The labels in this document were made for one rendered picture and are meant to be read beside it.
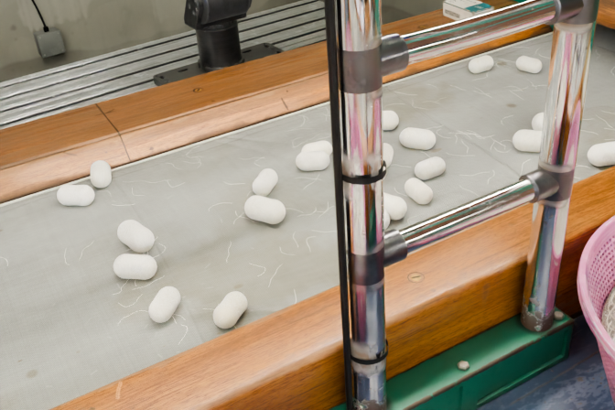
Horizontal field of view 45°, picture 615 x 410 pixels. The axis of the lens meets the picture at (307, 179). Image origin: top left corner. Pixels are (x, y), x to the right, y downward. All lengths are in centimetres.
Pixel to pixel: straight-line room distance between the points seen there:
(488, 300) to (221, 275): 20
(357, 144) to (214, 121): 43
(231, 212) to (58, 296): 16
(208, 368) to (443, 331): 17
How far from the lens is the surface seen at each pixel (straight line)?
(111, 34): 279
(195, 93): 83
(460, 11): 99
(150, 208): 68
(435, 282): 53
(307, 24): 129
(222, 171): 72
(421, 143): 72
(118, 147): 77
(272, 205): 62
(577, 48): 46
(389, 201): 62
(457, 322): 54
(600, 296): 59
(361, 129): 37
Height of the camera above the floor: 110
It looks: 31 degrees down
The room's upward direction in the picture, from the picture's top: 4 degrees counter-clockwise
